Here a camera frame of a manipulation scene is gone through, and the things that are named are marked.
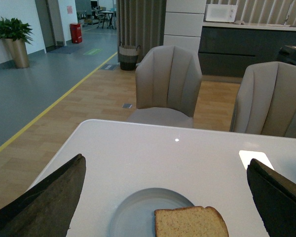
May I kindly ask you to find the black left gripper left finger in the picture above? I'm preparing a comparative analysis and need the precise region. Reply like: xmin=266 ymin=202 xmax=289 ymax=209
xmin=0 ymin=154 xmax=86 ymax=237

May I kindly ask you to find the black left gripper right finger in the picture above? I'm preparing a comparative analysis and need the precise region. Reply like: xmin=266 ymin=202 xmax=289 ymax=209
xmin=247 ymin=158 xmax=296 ymax=237

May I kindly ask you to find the light blue round plate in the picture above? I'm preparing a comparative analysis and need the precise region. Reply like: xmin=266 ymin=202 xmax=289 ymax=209
xmin=110 ymin=188 xmax=194 ymax=237

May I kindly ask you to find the brown bread slice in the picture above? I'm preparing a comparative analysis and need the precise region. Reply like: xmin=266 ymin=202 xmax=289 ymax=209
xmin=154 ymin=206 xmax=229 ymax=237

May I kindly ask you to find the beige upholstered chair right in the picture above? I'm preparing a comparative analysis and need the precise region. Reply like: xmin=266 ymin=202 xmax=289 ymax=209
xmin=230 ymin=61 xmax=296 ymax=138

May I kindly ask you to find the beige upholstered chair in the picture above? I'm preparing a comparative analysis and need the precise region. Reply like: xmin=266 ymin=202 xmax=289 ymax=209
xmin=127 ymin=45 xmax=202 ymax=128
xmin=230 ymin=61 xmax=296 ymax=138

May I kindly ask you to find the floor power socket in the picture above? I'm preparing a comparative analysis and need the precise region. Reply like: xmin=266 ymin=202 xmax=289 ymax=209
xmin=122 ymin=103 xmax=132 ymax=109

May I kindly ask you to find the dark grey kitchen counter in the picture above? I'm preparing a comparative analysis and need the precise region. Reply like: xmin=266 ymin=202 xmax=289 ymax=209
xmin=198 ymin=23 xmax=296 ymax=77

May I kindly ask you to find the beige upholstered chair left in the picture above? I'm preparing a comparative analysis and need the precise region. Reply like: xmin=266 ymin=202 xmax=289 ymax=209
xmin=127 ymin=45 xmax=202 ymax=128

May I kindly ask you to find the woven laundry basket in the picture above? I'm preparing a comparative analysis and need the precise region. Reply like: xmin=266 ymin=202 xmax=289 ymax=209
xmin=119 ymin=42 xmax=141 ymax=71

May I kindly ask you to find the green potted plant gold pot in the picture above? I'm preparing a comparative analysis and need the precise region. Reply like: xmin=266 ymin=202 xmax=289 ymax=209
xmin=0 ymin=17 xmax=33 ymax=68

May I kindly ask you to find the red box on floor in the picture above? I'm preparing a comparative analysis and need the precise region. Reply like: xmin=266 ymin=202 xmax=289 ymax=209
xmin=70 ymin=23 xmax=82 ymax=43

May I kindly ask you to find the white microwave oven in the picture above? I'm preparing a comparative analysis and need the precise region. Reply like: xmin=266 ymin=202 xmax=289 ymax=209
xmin=205 ymin=4 xmax=238 ymax=23

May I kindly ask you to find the background desk with chairs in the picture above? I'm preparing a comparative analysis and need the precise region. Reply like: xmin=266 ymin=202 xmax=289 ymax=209
xmin=93 ymin=9 xmax=116 ymax=30

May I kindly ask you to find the grey pleated curtain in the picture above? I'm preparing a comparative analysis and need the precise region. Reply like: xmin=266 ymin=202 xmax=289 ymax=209
xmin=116 ymin=0 xmax=166 ymax=63

